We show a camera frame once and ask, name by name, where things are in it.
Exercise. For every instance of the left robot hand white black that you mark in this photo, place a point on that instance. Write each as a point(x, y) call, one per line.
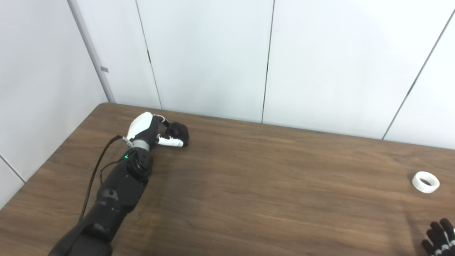
point(142, 128)

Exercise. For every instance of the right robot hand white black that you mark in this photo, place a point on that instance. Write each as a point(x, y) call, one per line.
point(440, 238)

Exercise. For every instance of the round black plastic part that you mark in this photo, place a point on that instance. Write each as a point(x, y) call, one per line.
point(179, 131)

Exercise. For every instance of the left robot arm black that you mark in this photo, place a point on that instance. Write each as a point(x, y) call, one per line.
point(113, 202)

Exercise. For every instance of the gray wall corner trim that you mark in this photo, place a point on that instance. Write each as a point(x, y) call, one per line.
point(92, 53)

